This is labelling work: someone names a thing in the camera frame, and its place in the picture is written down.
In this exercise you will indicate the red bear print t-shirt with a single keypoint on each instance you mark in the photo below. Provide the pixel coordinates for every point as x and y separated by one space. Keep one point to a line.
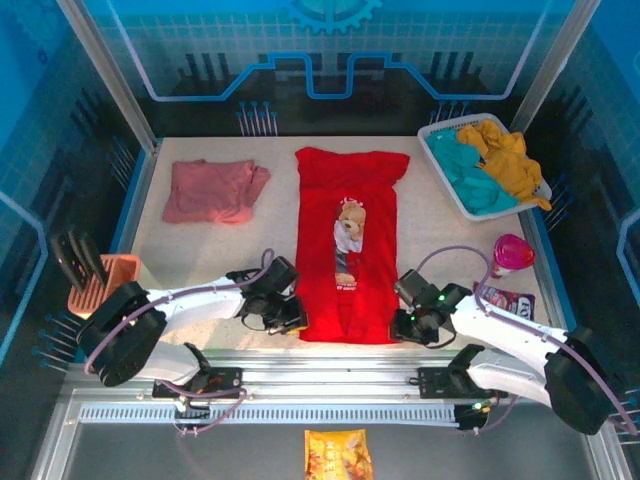
350 180

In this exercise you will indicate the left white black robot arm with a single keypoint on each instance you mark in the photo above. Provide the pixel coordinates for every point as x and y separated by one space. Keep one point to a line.
200 305

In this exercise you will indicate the pink purple snack packet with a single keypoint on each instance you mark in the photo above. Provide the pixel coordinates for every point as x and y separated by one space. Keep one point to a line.
515 302

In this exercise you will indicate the pink lidded cup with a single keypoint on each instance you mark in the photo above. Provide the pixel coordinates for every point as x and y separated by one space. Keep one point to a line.
515 252

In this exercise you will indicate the orange snack bag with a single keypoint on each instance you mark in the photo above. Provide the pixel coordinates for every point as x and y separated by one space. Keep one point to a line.
337 455

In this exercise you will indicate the folded pink t-shirt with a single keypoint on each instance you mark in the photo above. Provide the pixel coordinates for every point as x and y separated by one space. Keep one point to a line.
210 187

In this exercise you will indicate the teal t-shirt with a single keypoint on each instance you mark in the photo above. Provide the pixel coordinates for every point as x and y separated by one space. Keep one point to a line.
465 170

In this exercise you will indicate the orange beige utensil holder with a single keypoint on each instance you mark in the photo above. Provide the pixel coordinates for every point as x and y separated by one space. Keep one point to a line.
122 267

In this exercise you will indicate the yellow t-shirt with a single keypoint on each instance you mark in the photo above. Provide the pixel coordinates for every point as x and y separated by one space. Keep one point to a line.
510 165

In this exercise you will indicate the white plastic laundry basket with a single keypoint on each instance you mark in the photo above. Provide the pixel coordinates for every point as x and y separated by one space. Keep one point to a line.
435 132

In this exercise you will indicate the black kitchen utensil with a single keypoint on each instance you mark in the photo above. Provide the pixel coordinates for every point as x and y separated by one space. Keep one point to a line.
95 260
80 250

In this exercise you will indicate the black slotted spatula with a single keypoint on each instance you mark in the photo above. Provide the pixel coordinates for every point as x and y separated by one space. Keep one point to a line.
62 257

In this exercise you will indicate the aluminium frame rail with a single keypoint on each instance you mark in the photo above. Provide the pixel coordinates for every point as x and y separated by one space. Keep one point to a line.
325 372

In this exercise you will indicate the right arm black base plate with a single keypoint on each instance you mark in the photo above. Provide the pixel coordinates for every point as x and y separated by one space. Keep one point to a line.
435 382

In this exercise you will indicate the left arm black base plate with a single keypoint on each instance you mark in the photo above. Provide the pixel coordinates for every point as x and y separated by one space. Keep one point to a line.
230 385

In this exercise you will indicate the aluminium frame post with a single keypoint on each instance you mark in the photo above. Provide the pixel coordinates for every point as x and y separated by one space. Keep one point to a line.
555 65
110 80

